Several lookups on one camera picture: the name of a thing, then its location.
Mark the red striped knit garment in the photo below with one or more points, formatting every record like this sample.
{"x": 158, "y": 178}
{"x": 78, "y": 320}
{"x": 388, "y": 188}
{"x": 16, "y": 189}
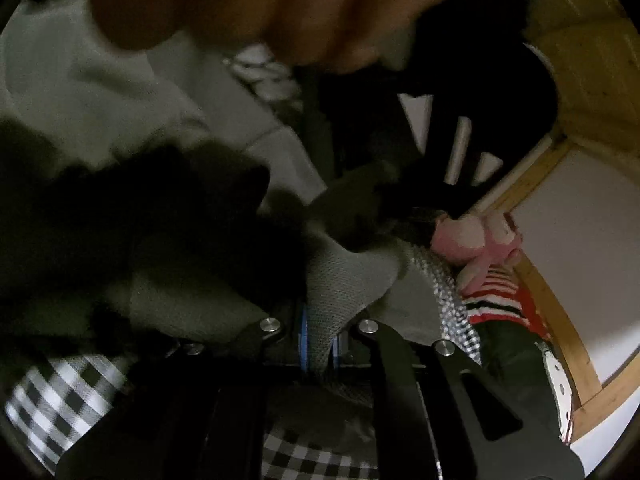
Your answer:
{"x": 503, "y": 297}

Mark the pink plush toy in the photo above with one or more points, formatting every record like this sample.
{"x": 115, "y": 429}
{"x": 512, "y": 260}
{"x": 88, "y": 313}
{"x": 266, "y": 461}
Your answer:
{"x": 476, "y": 242}

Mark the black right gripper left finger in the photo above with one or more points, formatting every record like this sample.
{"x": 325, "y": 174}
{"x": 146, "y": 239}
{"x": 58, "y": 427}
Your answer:
{"x": 201, "y": 412}

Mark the light grey cloth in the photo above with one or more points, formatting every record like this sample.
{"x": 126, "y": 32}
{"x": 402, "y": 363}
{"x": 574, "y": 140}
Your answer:
{"x": 61, "y": 78}

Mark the grey knit sweater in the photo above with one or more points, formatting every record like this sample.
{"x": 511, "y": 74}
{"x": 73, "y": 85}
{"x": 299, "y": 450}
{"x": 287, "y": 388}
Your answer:
{"x": 409, "y": 288}

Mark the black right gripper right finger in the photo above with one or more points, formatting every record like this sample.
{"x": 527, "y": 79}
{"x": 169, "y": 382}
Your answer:
{"x": 438, "y": 415}

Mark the black white checkered bedsheet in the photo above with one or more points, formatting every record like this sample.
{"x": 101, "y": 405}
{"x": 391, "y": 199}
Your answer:
{"x": 57, "y": 402}

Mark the white dotted cloth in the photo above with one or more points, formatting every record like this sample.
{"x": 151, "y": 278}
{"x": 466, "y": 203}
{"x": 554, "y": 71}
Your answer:
{"x": 561, "y": 391}

